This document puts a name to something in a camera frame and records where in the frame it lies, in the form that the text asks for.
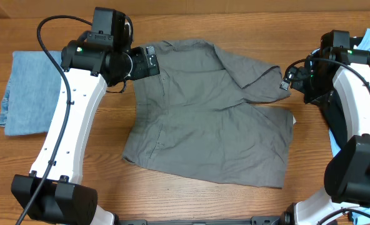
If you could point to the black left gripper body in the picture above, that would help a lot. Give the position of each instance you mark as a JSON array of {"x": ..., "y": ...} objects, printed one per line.
[{"x": 139, "y": 69}]

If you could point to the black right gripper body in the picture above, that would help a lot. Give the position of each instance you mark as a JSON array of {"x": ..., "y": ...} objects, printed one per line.
[{"x": 299, "y": 81}]

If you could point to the grey shorts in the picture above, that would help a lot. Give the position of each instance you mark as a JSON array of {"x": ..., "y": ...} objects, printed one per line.
[{"x": 209, "y": 114}]

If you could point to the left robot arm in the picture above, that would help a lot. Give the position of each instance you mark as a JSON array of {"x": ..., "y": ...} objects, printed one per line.
[{"x": 102, "y": 57}]

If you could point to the black garment in pile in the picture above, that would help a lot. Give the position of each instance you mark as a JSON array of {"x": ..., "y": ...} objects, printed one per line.
[{"x": 333, "y": 111}]

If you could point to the folded blue denim garment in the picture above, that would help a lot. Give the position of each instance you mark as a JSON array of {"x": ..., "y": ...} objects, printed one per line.
[{"x": 31, "y": 94}]

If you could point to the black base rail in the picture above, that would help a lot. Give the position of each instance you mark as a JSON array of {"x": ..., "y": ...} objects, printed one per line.
[{"x": 284, "y": 219}]

